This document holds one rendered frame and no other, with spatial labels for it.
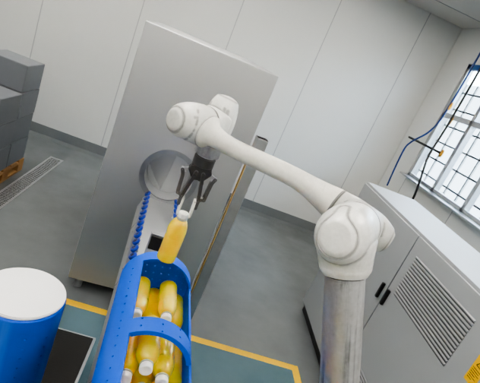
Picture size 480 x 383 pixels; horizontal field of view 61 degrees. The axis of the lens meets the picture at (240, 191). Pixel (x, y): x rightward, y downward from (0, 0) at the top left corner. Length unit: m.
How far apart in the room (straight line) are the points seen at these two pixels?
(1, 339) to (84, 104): 4.69
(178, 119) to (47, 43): 4.99
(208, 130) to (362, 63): 4.91
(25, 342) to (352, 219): 1.15
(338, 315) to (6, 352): 1.10
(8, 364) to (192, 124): 1.02
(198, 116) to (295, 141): 4.78
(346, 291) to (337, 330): 0.10
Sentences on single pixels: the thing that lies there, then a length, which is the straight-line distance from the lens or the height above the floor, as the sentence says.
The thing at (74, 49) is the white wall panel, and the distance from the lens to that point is 5.98.
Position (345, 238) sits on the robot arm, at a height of 1.78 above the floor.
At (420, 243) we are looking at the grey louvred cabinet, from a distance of 2.92.
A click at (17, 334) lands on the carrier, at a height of 0.97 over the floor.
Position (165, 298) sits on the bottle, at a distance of 1.60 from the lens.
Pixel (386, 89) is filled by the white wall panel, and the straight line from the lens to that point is 6.15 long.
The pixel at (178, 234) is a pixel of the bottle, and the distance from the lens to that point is 1.49.
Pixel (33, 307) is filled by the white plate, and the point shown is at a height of 1.04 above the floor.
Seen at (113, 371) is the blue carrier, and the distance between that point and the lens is 1.22.
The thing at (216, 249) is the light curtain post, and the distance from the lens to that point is 2.32.
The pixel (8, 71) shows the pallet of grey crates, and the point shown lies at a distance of 4.49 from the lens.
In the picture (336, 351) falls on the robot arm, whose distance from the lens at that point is 1.10.
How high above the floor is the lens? 2.06
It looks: 18 degrees down
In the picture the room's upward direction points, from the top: 23 degrees clockwise
